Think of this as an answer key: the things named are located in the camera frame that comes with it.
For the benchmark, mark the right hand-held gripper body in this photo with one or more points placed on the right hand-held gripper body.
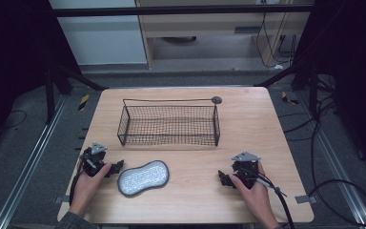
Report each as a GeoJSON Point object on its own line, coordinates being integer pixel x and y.
{"type": "Point", "coordinates": [245, 168]}

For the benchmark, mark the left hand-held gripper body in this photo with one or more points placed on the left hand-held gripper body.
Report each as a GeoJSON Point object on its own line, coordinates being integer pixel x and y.
{"type": "Point", "coordinates": [94, 159]}

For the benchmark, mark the grey scrubbing pad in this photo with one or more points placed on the grey scrubbing pad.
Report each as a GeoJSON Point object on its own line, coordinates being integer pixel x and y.
{"type": "Point", "coordinates": [143, 177]}

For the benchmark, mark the person's left hand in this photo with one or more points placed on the person's left hand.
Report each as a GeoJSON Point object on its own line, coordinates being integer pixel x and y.
{"type": "Point", "coordinates": [85, 191]}

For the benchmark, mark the person's right hand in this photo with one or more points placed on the person's right hand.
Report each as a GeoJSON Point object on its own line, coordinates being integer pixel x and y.
{"type": "Point", "coordinates": [256, 198]}

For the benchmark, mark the grey tape piece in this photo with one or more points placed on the grey tape piece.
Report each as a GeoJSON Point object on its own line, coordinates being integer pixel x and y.
{"type": "Point", "coordinates": [305, 199]}
{"type": "Point", "coordinates": [61, 199]}

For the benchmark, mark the yellow black striped tape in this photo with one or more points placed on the yellow black striped tape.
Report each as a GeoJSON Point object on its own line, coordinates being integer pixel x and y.
{"type": "Point", "coordinates": [286, 98]}
{"type": "Point", "coordinates": [83, 102]}

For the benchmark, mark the black metal stand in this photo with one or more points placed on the black metal stand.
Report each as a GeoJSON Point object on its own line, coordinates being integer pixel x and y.
{"type": "Point", "coordinates": [313, 92]}
{"type": "Point", "coordinates": [49, 95]}

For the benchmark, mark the white cabinet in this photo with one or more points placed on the white cabinet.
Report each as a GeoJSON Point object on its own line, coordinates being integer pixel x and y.
{"type": "Point", "coordinates": [101, 35]}

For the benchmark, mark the black curtain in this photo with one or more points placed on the black curtain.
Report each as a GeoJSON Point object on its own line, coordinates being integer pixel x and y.
{"type": "Point", "coordinates": [12, 63]}
{"type": "Point", "coordinates": [355, 70]}

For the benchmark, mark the black horizontal bar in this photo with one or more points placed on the black horizontal bar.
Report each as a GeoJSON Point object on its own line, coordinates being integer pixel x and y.
{"type": "Point", "coordinates": [171, 11]}

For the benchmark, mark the aluminium floor rail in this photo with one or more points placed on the aluminium floor rail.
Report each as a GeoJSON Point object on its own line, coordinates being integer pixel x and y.
{"type": "Point", "coordinates": [28, 165]}
{"type": "Point", "coordinates": [340, 171]}

